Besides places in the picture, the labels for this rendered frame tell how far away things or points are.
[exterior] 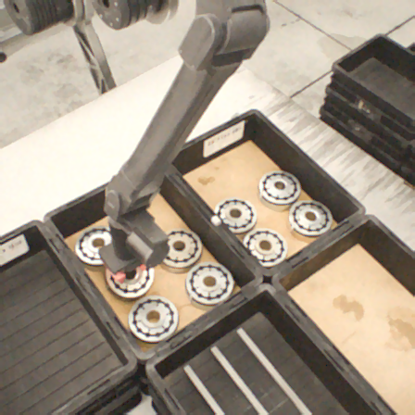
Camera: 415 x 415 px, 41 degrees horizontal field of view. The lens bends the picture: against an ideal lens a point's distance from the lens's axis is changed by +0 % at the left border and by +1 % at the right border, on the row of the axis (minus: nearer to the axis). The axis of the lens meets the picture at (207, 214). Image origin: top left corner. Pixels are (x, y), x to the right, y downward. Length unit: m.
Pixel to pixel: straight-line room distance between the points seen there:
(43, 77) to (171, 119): 2.21
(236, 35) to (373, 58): 1.73
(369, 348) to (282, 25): 2.41
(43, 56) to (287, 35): 1.33
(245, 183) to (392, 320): 0.47
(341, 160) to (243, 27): 1.01
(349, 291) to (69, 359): 0.61
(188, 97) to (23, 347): 0.65
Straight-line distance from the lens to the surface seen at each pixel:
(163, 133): 0.83
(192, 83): 0.76
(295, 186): 1.36
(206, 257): 1.25
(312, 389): 1.16
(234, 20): 0.69
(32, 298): 1.24
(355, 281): 1.28
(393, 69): 2.37
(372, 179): 1.65
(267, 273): 1.13
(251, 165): 1.42
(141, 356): 1.04
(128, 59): 3.03
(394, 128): 2.11
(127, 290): 1.18
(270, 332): 1.18
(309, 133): 1.71
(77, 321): 1.20
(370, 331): 1.24
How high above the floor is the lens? 1.90
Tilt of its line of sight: 54 degrees down
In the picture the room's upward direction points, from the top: 5 degrees clockwise
